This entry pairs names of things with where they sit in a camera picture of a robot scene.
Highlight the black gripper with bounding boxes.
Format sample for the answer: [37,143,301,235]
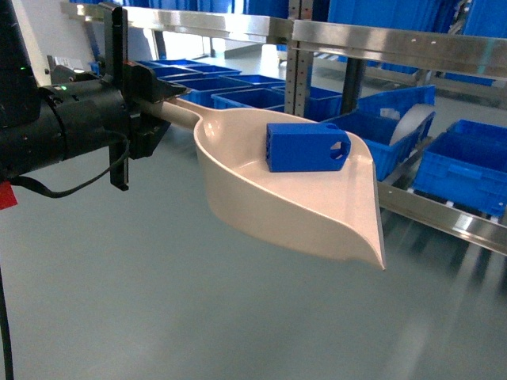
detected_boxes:
[99,2,190,191]

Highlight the blue plastic part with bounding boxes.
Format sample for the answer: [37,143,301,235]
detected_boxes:
[265,123,352,173]

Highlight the beige plastic dustpan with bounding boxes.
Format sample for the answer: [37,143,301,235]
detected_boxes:
[140,99,386,269]

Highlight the steel roller shelf rack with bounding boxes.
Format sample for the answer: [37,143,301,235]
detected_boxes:
[127,7,506,254]

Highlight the black cable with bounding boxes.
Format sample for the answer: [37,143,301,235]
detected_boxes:
[10,132,132,200]

